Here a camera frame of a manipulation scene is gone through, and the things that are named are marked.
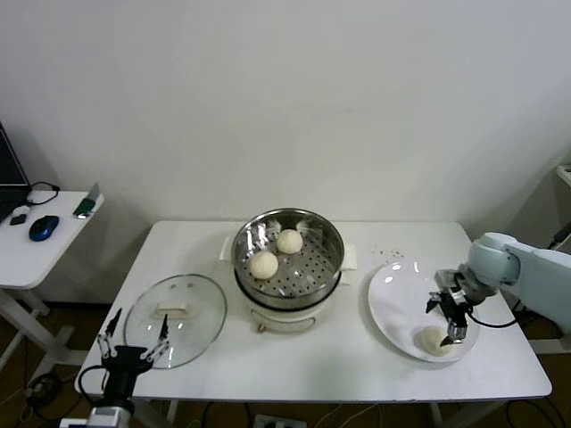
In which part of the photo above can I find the black floor cable coil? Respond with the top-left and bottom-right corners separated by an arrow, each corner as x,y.
24,373 -> 63,423

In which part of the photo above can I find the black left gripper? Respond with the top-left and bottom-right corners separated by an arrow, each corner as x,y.
96,307 -> 171,405

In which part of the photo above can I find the steel steamer basket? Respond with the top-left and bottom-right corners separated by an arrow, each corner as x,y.
231,207 -> 347,309

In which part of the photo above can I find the white steamed baozi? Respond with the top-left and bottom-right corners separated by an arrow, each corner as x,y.
248,250 -> 280,281
276,228 -> 304,255
415,325 -> 454,358

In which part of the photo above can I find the white round plate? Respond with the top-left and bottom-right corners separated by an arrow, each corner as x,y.
368,261 -> 482,363

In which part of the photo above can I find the black looped desk cable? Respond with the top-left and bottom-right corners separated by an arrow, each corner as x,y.
25,181 -> 62,207

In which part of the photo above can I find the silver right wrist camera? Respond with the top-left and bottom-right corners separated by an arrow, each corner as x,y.
434,268 -> 463,289

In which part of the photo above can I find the white power strip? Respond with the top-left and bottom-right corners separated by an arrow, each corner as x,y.
252,414 -> 308,428

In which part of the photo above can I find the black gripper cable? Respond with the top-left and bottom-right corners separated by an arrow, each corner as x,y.
466,305 -> 521,329
78,364 -> 108,398

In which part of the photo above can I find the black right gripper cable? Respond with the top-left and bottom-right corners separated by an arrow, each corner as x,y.
466,305 -> 521,329

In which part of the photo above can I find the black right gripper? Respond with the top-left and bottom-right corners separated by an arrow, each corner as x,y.
425,284 -> 474,350

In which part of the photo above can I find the glass pot lid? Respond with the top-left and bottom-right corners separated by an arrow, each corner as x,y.
123,274 -> 228,370

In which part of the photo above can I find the cream electric cooking pot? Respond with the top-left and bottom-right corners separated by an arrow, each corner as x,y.
219,235 -> 360,334

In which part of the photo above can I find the black laptop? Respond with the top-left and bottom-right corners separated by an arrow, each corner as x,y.
0,120 -> 31,224

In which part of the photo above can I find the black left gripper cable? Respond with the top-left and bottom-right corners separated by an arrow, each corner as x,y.
78,364 -> 108,398

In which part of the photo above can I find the white side table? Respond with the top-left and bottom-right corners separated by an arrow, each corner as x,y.
0,190 -> 106,380

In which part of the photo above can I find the green handled scraper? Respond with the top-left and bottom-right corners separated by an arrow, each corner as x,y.
72,181 -> 100,220

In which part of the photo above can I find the blue computer mouse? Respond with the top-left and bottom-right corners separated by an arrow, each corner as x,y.
29,214 -> 61,243

